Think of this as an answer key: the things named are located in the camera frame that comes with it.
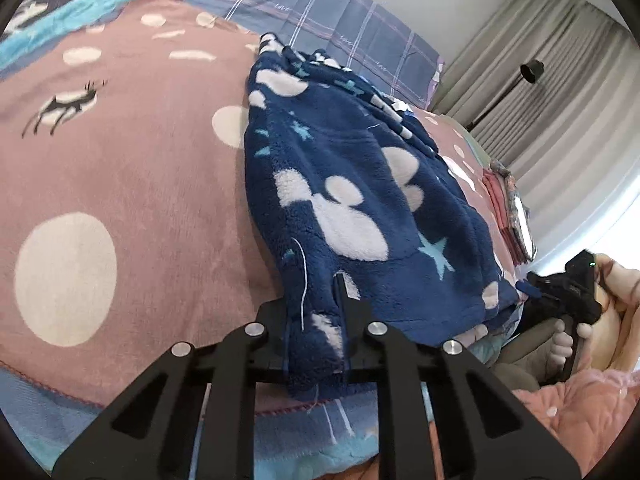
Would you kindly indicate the pink polka dot deer blanket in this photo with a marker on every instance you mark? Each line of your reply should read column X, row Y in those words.
column 150, row 170

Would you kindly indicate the person's pink quilted clothing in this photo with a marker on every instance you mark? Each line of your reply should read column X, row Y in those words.
column 580, row 410

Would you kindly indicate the person's right forearm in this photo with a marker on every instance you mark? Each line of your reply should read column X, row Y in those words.
column 620, row 300

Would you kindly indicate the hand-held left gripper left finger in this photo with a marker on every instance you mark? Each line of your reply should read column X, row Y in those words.
column 270, row 332

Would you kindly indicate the grey cloth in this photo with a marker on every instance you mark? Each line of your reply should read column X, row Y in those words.
column 520, row 355

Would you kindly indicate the black floor lamp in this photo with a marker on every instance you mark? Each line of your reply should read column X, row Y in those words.
column 532, row 70

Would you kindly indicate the grey pleated curtain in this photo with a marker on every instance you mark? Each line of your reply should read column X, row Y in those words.
column 565, row 110

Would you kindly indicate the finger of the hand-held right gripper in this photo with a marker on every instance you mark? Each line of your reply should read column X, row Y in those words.
column 537, row 287

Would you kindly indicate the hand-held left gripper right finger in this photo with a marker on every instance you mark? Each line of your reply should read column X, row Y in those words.
column 357, row 342

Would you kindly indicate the person's right hand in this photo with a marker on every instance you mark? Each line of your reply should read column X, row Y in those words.
column 562, row 345

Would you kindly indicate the blue floral folded garment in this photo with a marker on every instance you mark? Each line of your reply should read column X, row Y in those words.
column 516, row 195

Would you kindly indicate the pink folded garment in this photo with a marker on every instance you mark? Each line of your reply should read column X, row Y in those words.
column 497, row 197

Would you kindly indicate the navy fleece star print garment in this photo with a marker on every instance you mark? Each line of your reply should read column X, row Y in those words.
column 350, row 170

